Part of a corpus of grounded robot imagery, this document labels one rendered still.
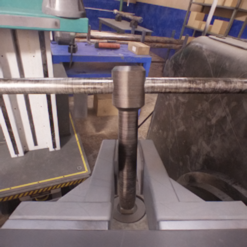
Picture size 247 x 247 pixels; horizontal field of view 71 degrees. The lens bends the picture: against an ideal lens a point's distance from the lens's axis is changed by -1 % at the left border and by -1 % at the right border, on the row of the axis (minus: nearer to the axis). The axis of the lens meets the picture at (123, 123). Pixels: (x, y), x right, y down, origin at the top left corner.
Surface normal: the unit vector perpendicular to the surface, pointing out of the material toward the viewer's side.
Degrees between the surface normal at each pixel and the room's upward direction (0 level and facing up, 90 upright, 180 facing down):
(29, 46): 90
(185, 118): 90
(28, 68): 90
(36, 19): 90
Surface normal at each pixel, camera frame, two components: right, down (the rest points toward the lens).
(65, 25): 0.38, 0.58
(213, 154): -0.91, 0.12
